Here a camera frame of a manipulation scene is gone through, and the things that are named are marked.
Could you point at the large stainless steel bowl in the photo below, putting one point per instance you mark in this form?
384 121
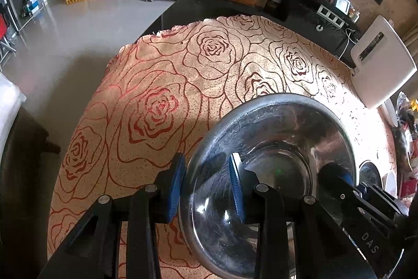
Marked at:
277 135

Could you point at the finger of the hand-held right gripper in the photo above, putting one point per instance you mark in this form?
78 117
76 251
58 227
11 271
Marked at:
385 200
331 176

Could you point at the white power strip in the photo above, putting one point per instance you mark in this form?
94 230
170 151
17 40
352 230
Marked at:
331 15

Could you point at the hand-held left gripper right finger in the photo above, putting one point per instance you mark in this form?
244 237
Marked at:
236 190

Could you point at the white round plate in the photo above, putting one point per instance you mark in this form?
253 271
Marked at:
390 114

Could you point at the white bowl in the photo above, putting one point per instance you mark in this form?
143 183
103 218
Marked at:
390 182

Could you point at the rose patterned tablecloth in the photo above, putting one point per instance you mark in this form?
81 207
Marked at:
147 86

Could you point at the red packet box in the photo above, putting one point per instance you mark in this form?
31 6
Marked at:
408 190

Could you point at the blue patterned bowl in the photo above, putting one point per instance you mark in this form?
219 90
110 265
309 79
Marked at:
370 172

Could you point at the white photo frame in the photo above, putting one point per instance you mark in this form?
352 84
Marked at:
343 2

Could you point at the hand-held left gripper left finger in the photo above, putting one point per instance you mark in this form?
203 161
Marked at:
176 187

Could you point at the white cushion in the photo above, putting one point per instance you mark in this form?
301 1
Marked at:
9 115

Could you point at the white electric kettle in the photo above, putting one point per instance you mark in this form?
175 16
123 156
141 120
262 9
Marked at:
382 69

